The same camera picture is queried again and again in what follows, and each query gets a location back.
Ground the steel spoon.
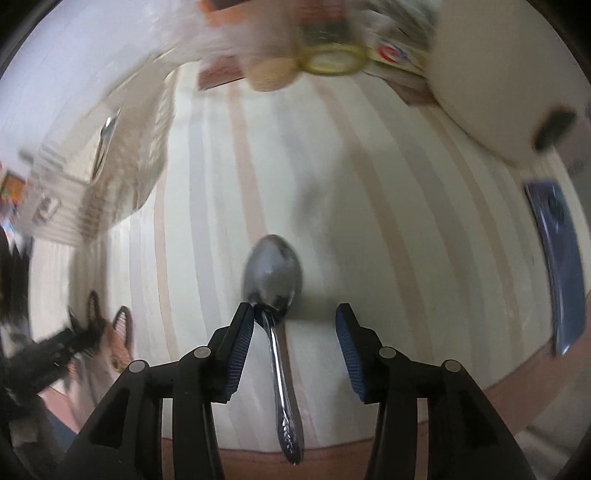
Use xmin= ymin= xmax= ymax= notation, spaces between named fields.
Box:
xmin=242 ymin=234 xmax=304 ymax=465
xmin=90 ymin=110 xmax=120 ymax=184

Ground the striped cat print table mat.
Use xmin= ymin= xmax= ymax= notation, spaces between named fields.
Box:
xmin=27 ymin=59 xmax=591 ymax=467

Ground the clear plastic organizer basket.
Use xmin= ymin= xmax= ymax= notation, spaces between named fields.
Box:
xmin=16 ymin=59 xmax=178 ymax=246

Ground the blue smartphone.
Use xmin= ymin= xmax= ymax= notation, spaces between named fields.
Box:
xmin=524 ymin=180 xmax=586 ymax=356

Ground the white pink electric kettle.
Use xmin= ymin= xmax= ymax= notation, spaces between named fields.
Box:
xmin=427 ymin=1 xmax=590 ymax=168

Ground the small seasoning packet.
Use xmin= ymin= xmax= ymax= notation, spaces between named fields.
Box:
xmin=368 ymin=37 xmax=429 ymax=77

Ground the seasoning shaker brown band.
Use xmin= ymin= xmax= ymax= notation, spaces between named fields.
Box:
xmin=236 ymin=1 xmax=298 ymax=92

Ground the glass oil dispenser bottle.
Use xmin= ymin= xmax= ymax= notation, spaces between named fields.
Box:
xmin=294 ymin=0 xmax=368 ymax=76

